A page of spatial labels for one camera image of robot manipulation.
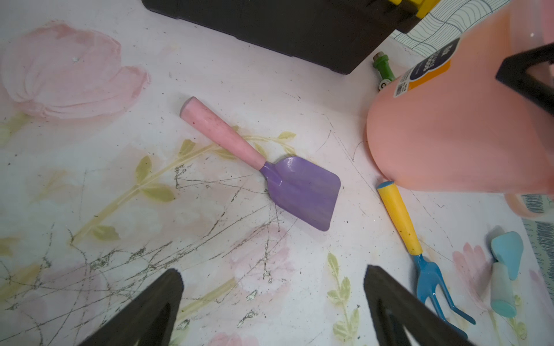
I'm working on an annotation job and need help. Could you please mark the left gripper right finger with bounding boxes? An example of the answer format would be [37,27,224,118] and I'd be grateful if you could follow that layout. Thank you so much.
[364,265,472,345]

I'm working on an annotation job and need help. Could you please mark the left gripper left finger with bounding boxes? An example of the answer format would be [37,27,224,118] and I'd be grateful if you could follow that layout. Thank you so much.
[81,268,184,345]

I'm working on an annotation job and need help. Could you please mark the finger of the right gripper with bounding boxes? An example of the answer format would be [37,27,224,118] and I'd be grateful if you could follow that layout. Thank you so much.
[496,43,553,115]

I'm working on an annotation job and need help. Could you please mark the blue fork yellow handle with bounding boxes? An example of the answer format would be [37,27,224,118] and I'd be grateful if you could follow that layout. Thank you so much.
[377,181,476,325]

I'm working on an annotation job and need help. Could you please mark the pink plastic bucket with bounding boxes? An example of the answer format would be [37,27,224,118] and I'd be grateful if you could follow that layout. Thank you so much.
[366,1,553,219]

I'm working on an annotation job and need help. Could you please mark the purple shovel pink handle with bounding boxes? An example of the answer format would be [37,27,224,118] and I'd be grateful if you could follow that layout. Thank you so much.
[180,97,340,232]

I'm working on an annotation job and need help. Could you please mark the green toy tool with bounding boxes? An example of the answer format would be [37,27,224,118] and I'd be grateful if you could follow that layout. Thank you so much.
[373,51,396,91]

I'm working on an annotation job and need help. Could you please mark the yellow black toolbox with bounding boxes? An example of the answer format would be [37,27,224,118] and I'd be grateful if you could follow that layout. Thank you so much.
[142,0,438,74]

